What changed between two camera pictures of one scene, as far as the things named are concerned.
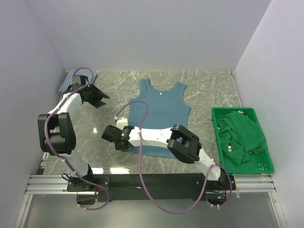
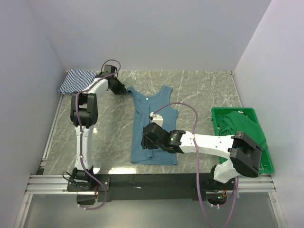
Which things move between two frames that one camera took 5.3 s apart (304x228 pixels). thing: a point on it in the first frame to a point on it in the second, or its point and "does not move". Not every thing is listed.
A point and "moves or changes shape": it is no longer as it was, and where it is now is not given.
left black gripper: (97, 102) to (121, 90)
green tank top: (240, 135) does not move
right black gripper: (118, 148) to (145, 143)
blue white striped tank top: (67, 82) does not move
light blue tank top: (155, 109) moves or changes shape
